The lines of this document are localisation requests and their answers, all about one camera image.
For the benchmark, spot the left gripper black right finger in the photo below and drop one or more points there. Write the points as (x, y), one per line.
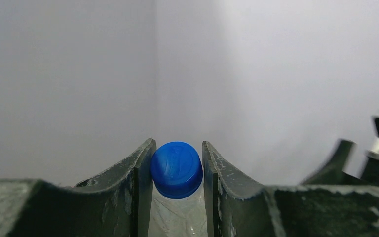
(238, 206)

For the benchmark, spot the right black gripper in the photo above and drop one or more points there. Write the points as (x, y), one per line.
(332, 173)

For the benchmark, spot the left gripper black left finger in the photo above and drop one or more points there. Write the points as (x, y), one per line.
(113, 203)

